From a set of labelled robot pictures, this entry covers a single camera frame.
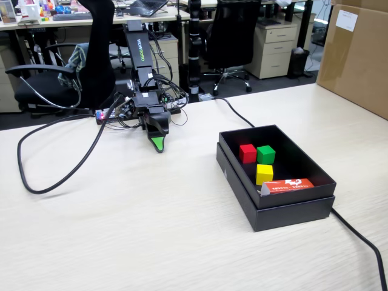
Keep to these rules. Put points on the black keyboard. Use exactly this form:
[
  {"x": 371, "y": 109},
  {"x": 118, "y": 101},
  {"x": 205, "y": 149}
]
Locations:
[{"x": 72, "y": 17}]

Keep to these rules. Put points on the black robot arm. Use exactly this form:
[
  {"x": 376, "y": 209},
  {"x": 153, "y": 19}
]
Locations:
[{"x": 138, "y": 45}]

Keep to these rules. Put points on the black office chair with armrests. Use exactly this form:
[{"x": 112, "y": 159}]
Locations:
[{"x": 100, "y": 60}]

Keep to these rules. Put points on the black box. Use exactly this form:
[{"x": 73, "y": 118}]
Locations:
[{"x": 285, "y": 216}]

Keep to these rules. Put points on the black laptop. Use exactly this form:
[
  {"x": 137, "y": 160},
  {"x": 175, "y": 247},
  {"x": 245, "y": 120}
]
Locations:
[{"x": 148, "y": 5}]

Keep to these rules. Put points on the black jointed pole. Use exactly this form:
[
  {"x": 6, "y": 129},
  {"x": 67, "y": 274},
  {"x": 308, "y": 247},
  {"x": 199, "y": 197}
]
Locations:
[{"x": 194, "y": 54}]

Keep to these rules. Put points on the picture frame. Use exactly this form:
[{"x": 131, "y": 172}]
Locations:
[{"x": 7, "y": 12}]

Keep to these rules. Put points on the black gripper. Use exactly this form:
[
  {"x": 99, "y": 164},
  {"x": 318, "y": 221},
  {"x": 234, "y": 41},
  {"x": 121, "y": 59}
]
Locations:
[{"x": 147, "y": 101}]

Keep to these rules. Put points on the beige office desk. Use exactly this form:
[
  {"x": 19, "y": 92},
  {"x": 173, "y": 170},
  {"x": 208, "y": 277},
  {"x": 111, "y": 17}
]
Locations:
[{"x": 145, "y": 19}]

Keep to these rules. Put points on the red cube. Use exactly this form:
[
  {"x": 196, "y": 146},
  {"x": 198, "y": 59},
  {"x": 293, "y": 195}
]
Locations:
[{"x": 247, "y": 153}]

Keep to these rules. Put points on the orange carton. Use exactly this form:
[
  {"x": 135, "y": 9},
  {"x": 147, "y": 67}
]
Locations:
[{"x": 288, "y": 185}]

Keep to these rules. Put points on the blue toy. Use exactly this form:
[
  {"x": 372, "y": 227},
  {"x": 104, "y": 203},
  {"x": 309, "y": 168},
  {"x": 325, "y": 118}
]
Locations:
[{"x": 62, "y": 9}]

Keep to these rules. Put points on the green cube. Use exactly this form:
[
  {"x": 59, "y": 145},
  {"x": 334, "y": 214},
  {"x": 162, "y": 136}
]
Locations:
[{"x": 265, "y": 154}]

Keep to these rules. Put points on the white desk device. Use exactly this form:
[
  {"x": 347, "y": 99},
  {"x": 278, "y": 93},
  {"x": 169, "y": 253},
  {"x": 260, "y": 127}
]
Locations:
[{"x": 30, "y": 13}]

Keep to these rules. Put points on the beige drawer pedestal with lock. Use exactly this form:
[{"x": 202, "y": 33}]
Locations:
[{"x": 272, "y": 51}]

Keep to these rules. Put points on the yellow cube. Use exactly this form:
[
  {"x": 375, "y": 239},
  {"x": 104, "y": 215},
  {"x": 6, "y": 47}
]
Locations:
[{"x": 263, "y": 174}]

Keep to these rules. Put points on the striped cloth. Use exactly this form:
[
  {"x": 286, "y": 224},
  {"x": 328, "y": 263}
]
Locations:
[{"x": 79, "y": 53}]

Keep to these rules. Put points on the large cardboard box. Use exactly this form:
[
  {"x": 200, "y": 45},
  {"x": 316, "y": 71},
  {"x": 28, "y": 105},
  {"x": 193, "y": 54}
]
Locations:
[{"x": 354, "y": 60}]

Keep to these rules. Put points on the black trash bin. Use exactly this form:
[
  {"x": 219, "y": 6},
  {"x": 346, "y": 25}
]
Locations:
[{"x": 298, "y": 63}]

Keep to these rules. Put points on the beige cabinet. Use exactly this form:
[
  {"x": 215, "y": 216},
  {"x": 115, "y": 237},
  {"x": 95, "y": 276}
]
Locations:
[{"x": 6, "y": 91}]

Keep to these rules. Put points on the controller board with red light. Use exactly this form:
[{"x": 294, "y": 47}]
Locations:
[{"x": 101, "y": 115}]

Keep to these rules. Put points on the black mesh office chair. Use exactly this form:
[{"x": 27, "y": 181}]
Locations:
[{"x": 230, "y": 36}]

